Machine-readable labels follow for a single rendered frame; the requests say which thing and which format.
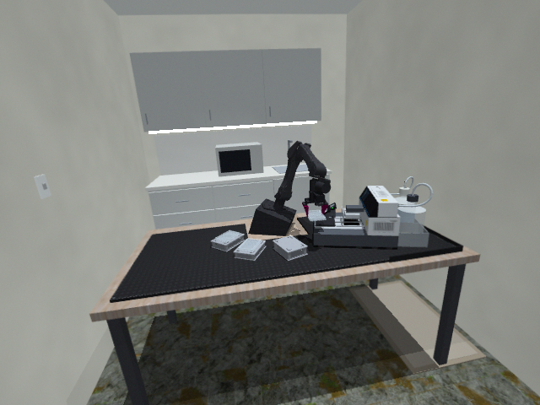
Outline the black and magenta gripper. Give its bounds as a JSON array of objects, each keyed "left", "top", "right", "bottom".
[{"left": 302, "top": 198, "right": 328, "bottom": 218}]

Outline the white well plate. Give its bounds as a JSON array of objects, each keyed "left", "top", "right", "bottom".
[
  {"left": 238, "top": 238, "right": 262, "bottom": 252},
  {"left": 308, "top": 210, "right": 327, "bottom": 222},
  {"left": 215, "top": 230, "right": 240, "bottom": 243}
]

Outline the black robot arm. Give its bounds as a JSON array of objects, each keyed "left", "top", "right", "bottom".
[{"left": 262, "top": 141, "right": 331, "bottom": 215}]

